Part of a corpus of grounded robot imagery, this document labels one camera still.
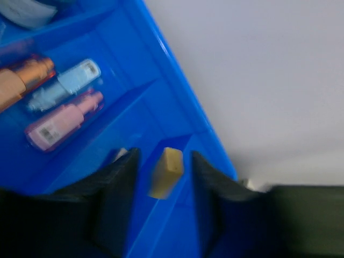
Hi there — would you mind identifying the pink correction tape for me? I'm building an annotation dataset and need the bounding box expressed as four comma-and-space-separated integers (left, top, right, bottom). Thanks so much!
25, 90, 104, 152

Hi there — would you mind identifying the blue correction tape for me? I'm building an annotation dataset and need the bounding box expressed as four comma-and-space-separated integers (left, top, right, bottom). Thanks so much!
27, 59, 101, 112

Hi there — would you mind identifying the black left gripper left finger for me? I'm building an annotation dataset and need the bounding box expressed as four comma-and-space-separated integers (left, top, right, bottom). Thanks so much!
1, 148, 141, 257

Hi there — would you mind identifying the blue white ink jar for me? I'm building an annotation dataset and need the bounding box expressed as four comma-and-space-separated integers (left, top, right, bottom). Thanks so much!
1, 0, 58, 29

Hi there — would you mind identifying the blue compartment tray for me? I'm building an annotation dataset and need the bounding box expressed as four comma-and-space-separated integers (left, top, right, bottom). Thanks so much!
1, 1, 235, 257

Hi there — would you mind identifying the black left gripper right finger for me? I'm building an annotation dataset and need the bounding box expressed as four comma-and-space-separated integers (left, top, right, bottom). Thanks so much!
191, 151, 343, 257

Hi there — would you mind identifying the orange correction tape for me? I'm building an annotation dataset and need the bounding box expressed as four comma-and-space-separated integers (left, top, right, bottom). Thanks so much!
1, 56, 55, 112

